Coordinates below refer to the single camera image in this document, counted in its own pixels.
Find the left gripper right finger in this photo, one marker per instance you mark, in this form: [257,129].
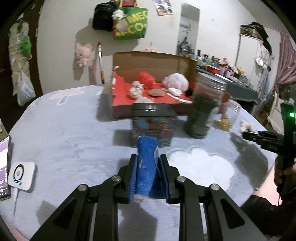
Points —
[206,213]

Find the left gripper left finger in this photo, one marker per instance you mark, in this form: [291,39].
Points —
[91,212]

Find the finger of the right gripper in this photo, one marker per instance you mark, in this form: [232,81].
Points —
[269,134]
[254,136]

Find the white fluffy flower toy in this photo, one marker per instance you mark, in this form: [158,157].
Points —
[247,127]

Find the blue sock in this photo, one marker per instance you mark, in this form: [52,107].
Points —
[146,185]

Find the white mesh bath pouf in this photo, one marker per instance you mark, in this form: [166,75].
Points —
[177,81]

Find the red mesh bath pouf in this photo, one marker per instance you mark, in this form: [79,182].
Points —
[148,80]

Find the right hand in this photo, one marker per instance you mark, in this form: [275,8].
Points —
[279,174]

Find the clear jar gold items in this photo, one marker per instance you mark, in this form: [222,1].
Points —
[229,115]

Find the dark cloth covered table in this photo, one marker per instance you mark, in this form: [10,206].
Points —
[245,96]

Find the dark green glass jar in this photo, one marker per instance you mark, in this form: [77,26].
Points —
[208,94]

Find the pink curtain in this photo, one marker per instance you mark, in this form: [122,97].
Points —
[283,73]

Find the white wardrobe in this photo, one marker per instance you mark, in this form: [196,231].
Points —
[253,58]

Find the red bowl on table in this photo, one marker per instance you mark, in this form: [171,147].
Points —
[213,69]

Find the white small device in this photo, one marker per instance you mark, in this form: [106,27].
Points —
[21,175]

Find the light blue table cover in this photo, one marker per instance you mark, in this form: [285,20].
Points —
[72,138]

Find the white small cloth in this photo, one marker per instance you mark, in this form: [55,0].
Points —
[174,91]

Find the smartphone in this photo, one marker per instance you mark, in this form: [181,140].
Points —
[5,191]

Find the comic print tin box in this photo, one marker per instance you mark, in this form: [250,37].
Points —
[155,120]

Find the beige round sponge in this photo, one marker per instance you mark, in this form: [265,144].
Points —
[156,92]

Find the suitcase on wardrobe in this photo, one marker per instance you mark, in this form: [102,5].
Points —
[254,31]

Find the red lined cardboard box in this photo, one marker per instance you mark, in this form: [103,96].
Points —
[128,65]

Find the white plastic bag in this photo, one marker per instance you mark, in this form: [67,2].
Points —
[25,90]

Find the green tote bag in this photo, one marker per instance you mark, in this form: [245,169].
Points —
[134,25]

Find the pale pink bunny plush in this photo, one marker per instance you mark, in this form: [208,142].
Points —
[82,55]

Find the green plush on door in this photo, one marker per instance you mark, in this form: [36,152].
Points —
[25,47]

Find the wall mirror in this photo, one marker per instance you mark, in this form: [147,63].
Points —
[188,29]

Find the wall photo poster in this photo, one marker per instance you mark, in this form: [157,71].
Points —
[163,7]

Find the broom handle red tip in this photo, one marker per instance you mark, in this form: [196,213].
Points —
[100,62]

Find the small white plush keychain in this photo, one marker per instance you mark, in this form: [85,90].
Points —
[118,15]

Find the black bag on wall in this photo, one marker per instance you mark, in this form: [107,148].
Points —
[102,18]

